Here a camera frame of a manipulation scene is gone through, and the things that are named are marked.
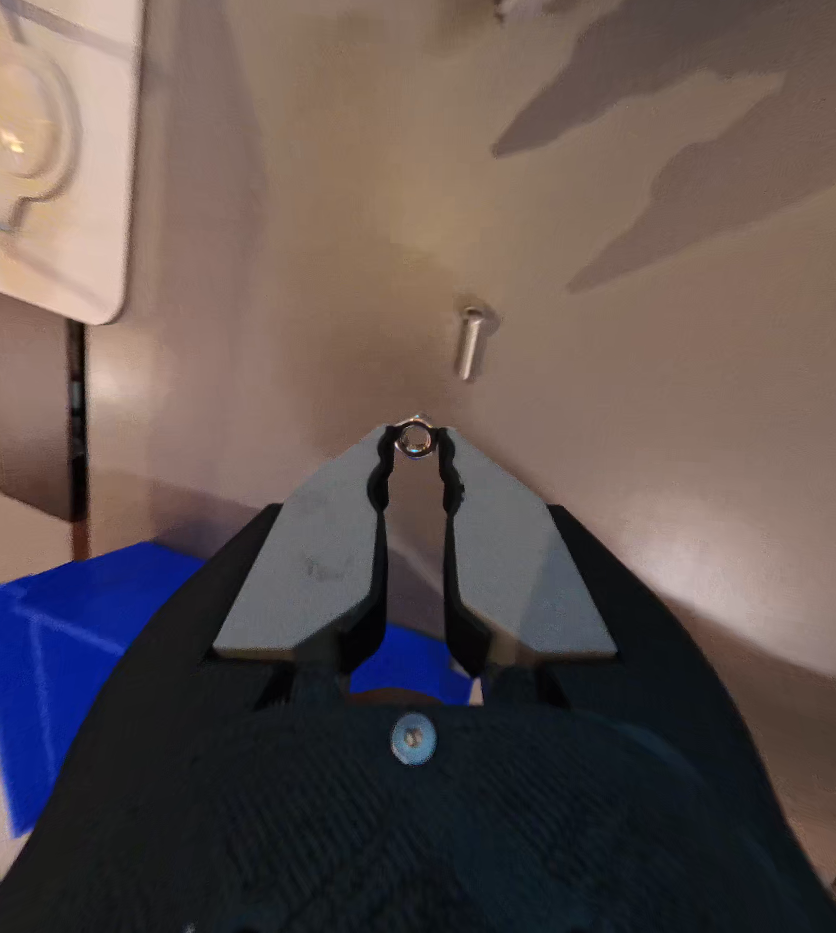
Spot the silver hex nut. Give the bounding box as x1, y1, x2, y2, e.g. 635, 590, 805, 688
395, 415, 435, 460

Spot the white document stand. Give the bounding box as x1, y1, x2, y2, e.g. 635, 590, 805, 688
0, 0, 145, 325

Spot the silver hex bolt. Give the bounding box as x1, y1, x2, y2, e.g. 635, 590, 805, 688
453, 306, 492, 381

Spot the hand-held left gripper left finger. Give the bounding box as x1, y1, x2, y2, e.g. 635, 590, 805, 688
212, 425, 397, 675

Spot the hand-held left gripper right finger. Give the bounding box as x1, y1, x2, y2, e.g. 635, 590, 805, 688
435, 426, 618, 677

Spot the blue plastic bin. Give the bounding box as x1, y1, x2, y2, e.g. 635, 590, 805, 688
0, 541, 473, 839

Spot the grey desk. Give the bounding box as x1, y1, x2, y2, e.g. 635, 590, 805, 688
0, 0, 836, 933

